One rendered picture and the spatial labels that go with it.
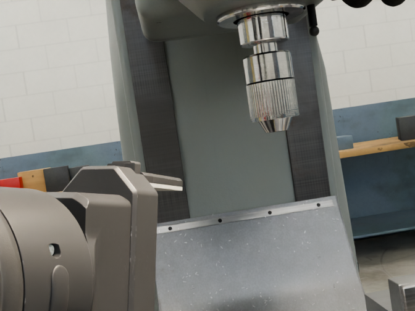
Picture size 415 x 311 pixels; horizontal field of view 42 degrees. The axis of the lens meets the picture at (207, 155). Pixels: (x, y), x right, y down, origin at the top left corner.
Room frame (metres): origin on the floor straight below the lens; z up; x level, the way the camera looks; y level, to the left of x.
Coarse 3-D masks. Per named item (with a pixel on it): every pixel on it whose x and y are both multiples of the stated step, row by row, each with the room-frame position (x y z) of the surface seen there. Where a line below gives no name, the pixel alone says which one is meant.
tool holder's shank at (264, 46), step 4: (268, 40) 0.51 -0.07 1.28; (272, 40) 0.51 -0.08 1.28; (276, 40) 0.51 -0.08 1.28; (280, 40) 0.52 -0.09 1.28; (252, 44) 0.51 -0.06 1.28; (256, 44) 0.52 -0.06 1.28; (260, 44) 0.51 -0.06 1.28; (264, 44) 0.51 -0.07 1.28; (268, 44) 0.51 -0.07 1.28; (272, 44) 0.51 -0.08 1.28; (276, 44) 0.52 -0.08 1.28; (256, 48) 0.52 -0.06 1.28; (260, 48) 0.51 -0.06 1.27; (264, 48) 0.51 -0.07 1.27; (268, 48) 0.51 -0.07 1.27; (272, 48) 0.51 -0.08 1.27; (276, 48) 0.52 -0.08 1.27; (256, 52) 0.52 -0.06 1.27; (260, 52) 0.51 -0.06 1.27
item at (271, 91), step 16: (256, 64) 0.50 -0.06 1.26; (272, 64) 0.50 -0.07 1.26; (288, 64) 0.51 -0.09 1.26; (256, 80) 0.51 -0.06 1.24; (272, 80) 0.50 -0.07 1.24; (288, 80) 0.51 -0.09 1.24; (256, 96) 0.51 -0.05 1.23; (272, 96) 0.50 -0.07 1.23; (288, 96) 0.50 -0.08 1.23; (256, 112) 0.51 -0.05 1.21; (272, 112) 0.50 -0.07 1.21; (288, 112) 0.50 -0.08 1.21
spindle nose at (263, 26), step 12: (264, 12) 0.50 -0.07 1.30; (276, 12) 0.50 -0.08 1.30; (240, 24) 0.51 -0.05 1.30; (252, 24) 0.50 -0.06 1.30; (264, 24) 0.50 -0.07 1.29; (276, 24) 0.50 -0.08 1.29; (240, 36) 0.52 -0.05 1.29; (252, 36) 0.50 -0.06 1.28; (264, 36) 0.50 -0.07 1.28; (276, 36) 0.50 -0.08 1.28; (288, 36) 0.52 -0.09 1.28
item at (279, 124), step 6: (270, 120) 0.51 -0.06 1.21; (276, 120) 0.51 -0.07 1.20; (282, 120) 0.51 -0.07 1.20; (288, 120) 0.51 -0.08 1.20; (264, 126) 0.52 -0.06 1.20; (270, 126) 0.51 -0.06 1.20; (276, 126) 0.51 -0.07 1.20; (282, 126) 0.51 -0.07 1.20; (288, 126) 0.52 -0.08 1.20; (270, 132) 0.51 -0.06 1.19
